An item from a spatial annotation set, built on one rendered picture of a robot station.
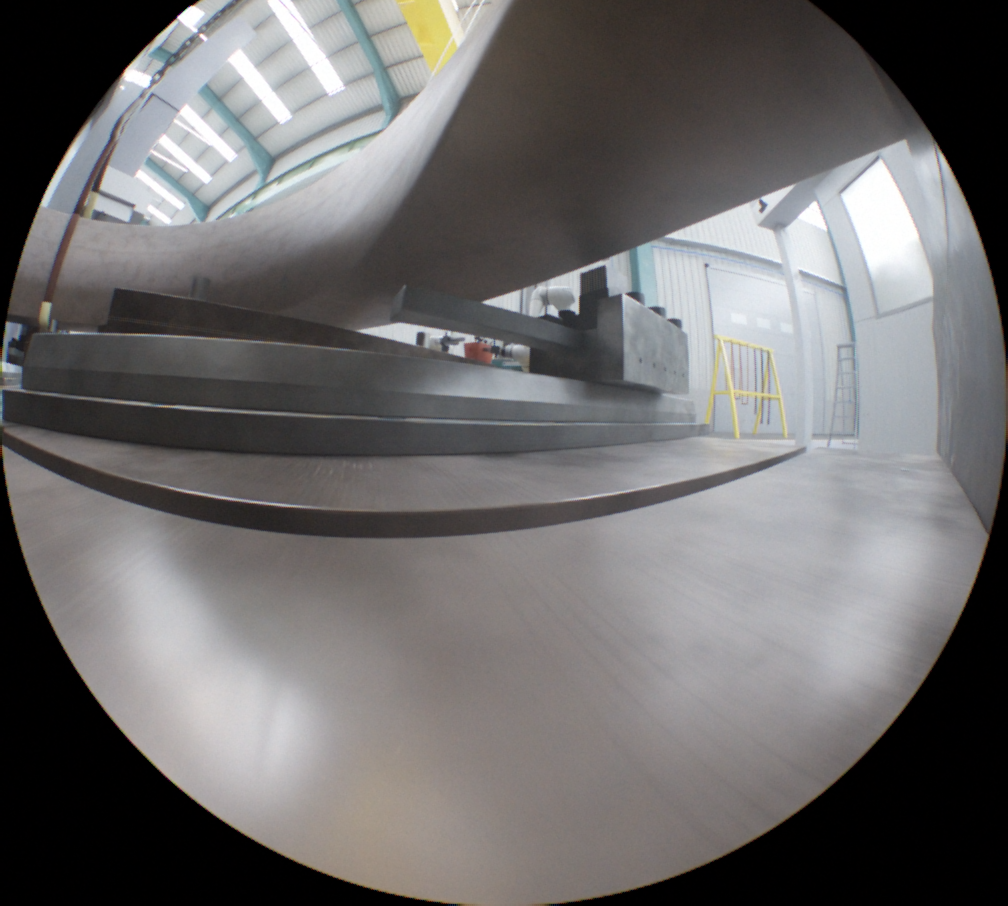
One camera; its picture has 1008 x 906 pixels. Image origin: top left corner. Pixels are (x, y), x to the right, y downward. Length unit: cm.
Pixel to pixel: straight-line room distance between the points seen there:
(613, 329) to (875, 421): 213
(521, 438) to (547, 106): 55
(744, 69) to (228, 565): 67
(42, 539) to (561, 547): 28
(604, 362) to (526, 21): 70
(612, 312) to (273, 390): 71
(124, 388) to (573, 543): 60
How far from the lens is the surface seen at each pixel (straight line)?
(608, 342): 76
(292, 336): 128
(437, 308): 58
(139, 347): 58
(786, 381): 1119
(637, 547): 18
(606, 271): 96
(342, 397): 47
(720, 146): 64
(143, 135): 533
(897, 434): 243
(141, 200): 484
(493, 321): 63
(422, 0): 1173
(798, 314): 324
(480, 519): 23
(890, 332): 250
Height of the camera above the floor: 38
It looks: 1 degrees up
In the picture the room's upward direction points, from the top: 3 degrees clockwise
